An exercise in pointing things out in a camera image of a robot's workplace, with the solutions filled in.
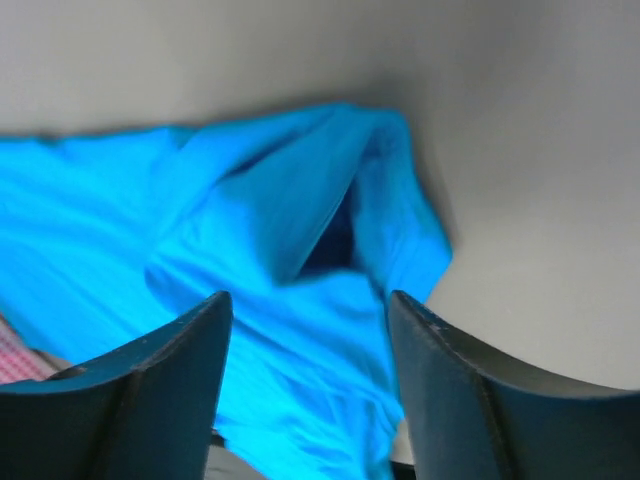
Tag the white plastic laundry basket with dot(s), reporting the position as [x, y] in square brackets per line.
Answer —
[18, 362]

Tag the blue t shirt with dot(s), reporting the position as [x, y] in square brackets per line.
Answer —
[308, 219]

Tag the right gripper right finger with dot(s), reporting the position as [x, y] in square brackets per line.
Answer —
[475, 412]

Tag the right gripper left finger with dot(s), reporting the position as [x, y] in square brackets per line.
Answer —
[142, 411]

